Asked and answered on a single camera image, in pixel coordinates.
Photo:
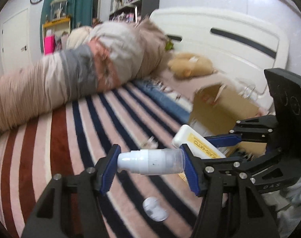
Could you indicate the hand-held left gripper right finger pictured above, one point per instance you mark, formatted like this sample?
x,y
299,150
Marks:
x,y
190,173

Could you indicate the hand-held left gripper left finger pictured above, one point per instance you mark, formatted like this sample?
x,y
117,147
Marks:
x,y
110,171

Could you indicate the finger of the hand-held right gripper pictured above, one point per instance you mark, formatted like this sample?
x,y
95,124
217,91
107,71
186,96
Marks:
x,y
222,160
225,139

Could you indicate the cardboard box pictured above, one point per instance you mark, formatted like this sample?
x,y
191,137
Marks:
x,y
230,109

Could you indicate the white bottle yellow label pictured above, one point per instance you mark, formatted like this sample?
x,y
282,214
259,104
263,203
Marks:
x,y
190,135

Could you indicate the white pump bottle clear cap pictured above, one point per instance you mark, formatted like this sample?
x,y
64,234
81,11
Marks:
x,y
150,162

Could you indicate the small white round jar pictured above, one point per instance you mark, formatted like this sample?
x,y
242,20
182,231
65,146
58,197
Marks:
x,y
154,209

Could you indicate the striped blanket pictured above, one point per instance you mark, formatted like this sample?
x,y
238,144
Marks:
x,y
66,138

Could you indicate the blue fringed cloth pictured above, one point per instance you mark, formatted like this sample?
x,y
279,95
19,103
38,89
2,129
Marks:
x,y
165,101

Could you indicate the white clothing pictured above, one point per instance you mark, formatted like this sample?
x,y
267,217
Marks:
x,y
287,210

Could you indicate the beige plush toy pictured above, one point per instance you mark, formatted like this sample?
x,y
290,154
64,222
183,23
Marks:
x,y
190,64

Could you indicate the white bed headboard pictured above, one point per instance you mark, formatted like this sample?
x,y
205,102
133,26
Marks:
x,y
215,44

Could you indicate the rolled beige duvet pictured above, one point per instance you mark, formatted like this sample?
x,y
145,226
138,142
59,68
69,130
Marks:
x,y
78,67

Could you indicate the green toy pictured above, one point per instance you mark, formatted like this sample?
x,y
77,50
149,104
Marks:
x,y
169,45

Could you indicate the cream pillow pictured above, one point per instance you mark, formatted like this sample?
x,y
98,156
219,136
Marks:
x,y
77,37

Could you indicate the pink bag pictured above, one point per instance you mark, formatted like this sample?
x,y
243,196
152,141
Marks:
x,y
49,45

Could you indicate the yellow framed glass cabinet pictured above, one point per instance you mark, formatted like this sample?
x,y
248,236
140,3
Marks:
x,y
57,21

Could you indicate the white door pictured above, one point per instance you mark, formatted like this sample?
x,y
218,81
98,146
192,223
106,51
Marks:
x,y
15,42

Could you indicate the teal curtain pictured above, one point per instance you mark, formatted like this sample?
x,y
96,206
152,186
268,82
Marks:
x,y
78,2

